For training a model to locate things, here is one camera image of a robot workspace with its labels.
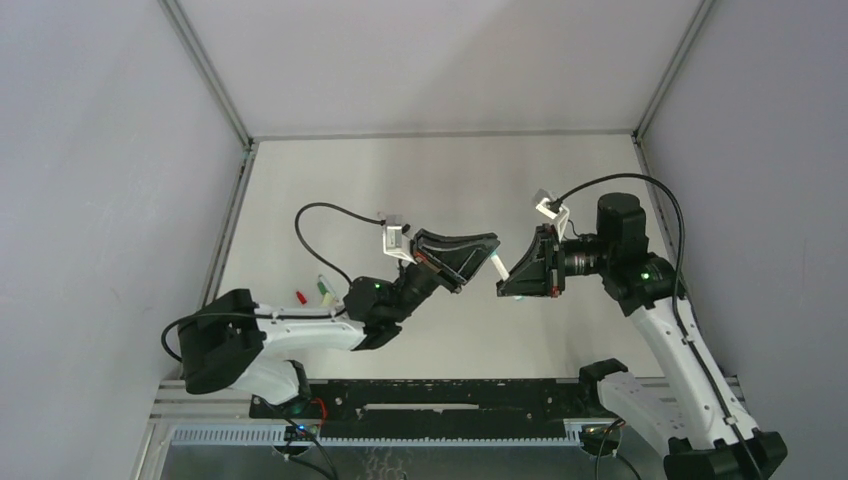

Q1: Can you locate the white teal marker pen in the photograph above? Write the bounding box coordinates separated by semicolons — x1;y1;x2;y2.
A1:
489;251;525;301

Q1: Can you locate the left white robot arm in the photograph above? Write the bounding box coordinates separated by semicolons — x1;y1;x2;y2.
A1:
173;226;500;405

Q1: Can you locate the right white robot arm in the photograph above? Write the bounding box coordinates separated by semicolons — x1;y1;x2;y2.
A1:
496;190;788;479

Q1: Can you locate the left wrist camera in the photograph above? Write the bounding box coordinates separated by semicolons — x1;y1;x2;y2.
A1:
382;215;413;262

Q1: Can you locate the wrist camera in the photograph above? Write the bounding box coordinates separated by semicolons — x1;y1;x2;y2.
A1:
533;189;570;241
382;215;413;262

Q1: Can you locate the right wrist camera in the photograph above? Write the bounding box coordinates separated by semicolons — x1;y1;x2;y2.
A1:
533;189;570;241

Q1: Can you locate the left camera cable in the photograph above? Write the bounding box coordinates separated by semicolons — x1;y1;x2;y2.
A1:
160;201;392;364

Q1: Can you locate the camera cable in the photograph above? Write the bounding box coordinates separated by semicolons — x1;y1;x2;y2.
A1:
553;173;770;480
160;201;392;364

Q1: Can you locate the right camera cable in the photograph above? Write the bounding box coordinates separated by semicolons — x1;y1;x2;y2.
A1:
553;173;770;480

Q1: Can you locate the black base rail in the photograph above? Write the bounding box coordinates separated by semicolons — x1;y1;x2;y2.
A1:
249;359;627;438

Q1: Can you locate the perforated cable tray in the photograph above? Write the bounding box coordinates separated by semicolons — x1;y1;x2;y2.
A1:
170;424;583;447

